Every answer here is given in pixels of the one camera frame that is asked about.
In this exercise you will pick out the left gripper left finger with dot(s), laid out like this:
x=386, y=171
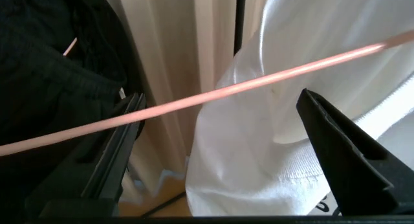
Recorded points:
x=64, y=191

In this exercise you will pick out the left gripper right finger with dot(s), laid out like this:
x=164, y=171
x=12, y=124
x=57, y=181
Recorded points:
x=355, y=185

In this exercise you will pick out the white shirt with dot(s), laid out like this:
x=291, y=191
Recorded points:
x=246, y=146

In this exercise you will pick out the black shorts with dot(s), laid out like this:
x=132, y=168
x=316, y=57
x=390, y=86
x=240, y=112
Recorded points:
x=39, y=72

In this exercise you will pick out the black clothes rack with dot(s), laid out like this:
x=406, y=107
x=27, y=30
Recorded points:
x=240, y=23

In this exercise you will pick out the beige curtain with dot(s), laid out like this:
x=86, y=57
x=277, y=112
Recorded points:
x=181, y=55

